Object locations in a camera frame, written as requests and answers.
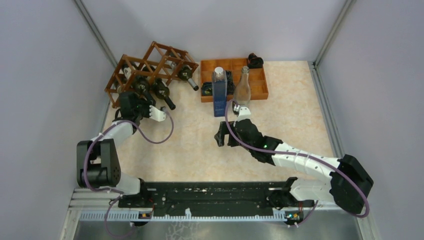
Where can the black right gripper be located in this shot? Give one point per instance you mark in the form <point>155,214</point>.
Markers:
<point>230,136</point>

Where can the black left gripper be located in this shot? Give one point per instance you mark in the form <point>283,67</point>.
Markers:
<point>125,100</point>

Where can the green bottle white label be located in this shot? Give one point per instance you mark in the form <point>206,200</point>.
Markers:
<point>140,84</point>

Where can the clear glass wine bottle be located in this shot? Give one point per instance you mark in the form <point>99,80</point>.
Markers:
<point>242,92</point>

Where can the blue square glass bottle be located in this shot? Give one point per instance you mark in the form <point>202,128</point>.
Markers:
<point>219,91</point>

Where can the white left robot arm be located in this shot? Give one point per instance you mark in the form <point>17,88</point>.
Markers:
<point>97,162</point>

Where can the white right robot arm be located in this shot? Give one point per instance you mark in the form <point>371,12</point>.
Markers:
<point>342,181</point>

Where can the green bottle black neck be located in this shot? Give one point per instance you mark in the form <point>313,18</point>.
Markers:
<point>162,92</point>

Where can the green bottle silver neck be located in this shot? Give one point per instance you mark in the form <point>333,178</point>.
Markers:
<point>120,85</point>

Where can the brown wooden wine rack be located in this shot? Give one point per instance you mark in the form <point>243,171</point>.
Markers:
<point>160,61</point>

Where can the green bottle upper rack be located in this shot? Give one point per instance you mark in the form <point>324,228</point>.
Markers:
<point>186,74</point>

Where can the black coiled item left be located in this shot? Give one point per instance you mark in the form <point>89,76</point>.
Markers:
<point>207,89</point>

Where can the black coiled item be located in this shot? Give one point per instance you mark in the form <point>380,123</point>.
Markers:
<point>207,89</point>
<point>230,83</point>

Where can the black coiled item right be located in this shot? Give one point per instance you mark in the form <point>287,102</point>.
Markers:
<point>230,83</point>

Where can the wooden compartment tray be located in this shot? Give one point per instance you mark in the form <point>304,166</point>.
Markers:
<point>257,78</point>

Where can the black object behind tray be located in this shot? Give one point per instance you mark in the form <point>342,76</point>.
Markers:
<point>254,61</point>

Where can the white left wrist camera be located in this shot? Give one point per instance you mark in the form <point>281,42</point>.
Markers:
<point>157,114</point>

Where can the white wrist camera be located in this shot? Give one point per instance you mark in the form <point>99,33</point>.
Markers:
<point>157,114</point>
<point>242,112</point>

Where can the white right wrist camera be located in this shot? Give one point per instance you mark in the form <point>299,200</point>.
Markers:
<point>242,112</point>

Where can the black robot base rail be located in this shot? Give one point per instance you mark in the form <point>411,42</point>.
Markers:
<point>215,199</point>

